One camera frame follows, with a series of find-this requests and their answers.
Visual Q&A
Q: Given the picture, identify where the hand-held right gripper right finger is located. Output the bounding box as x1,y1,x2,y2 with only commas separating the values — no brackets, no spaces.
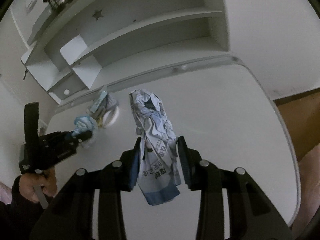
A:
176,135,293,240

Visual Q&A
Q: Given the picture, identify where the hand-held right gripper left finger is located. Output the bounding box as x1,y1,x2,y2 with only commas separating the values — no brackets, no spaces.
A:
30,136,142,240

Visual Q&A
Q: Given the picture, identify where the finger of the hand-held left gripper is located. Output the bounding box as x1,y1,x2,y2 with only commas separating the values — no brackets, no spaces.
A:
66,130,93,145

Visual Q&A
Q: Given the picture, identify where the blue white wrapper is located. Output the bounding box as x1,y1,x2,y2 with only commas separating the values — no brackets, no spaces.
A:
72,115,99,149

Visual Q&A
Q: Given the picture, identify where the blue white printed bag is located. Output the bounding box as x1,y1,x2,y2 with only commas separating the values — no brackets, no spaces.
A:
129,88,182,206

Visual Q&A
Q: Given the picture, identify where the person's left forearm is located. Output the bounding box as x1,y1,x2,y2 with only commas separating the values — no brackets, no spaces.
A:
0,175,48,240

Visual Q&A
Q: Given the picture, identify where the person's left hand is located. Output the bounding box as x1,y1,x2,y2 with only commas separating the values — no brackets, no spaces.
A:
20,166,58,203

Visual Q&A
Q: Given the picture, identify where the light blue flat packet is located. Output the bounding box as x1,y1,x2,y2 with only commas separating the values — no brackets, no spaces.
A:
90,91,108,113

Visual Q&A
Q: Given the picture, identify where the clear plastic bag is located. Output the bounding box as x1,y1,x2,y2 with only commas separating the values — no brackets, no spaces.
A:
86,90,120,130

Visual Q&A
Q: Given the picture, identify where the grey drawer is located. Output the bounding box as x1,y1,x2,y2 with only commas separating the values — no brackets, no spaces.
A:
49,74,88,103

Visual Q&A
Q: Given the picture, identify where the pink cloth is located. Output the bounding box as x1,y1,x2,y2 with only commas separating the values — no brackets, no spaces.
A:
0,181,13,203

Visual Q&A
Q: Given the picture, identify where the white desk shelf unit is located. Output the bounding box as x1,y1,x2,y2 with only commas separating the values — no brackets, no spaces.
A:
21,0,230,105

